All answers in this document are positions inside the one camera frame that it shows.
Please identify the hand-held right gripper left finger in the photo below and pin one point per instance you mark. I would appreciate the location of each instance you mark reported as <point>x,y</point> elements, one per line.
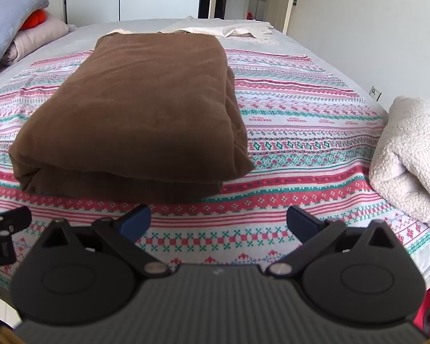
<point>134,222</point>

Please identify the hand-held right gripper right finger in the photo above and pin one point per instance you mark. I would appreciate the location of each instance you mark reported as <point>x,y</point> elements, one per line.
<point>302,224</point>

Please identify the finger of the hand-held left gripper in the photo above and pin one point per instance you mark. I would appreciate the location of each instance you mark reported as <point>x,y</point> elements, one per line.
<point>14,218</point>

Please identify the brown jacket with fur collar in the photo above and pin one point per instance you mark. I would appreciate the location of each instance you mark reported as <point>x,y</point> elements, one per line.
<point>136,107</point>

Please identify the patterned pink green blanket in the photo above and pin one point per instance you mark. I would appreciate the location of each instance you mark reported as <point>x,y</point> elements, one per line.
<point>297,132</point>

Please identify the white fleece blanket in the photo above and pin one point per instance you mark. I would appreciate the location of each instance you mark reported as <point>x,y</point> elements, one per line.
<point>412,157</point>

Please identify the beige pillow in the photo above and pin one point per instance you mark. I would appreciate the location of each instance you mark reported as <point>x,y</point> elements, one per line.
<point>32,39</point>

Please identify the orange plush toy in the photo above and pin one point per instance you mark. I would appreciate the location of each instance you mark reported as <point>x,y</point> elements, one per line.
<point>34,19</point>

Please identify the folded grey blanket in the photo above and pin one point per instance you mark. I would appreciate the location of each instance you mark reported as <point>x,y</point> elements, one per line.
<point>7,18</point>

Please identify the white cloth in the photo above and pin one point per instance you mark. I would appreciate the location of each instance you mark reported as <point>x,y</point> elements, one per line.
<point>222,28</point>

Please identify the cream room door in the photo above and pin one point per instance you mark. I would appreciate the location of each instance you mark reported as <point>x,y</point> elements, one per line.
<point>283,3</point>

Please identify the white wall socket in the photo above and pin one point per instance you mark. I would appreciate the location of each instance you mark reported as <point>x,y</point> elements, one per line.
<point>375,93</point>

